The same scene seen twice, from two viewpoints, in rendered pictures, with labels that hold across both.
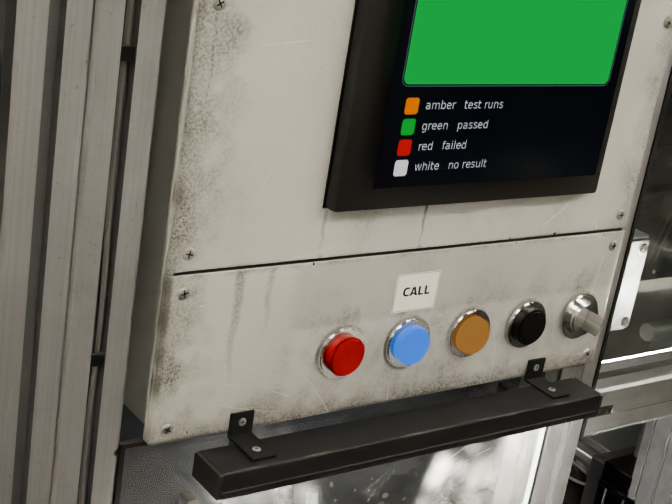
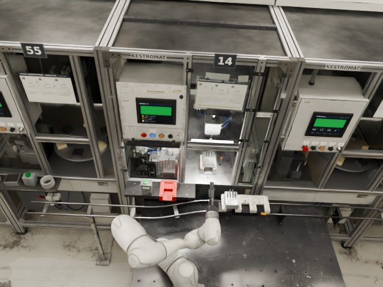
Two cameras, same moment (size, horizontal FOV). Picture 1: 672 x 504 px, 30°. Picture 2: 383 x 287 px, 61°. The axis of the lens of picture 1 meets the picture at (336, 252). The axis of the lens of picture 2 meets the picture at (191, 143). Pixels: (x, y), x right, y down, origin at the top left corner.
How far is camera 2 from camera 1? 171 cm
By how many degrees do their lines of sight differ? 39
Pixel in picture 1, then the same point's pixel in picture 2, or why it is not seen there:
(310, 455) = (137, 144)
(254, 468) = (130, 143)
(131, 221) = (117, 120)
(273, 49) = (127, 109)
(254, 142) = (127, 116)
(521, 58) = (156, 112)
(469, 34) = (148, 110)
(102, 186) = (113, 117)
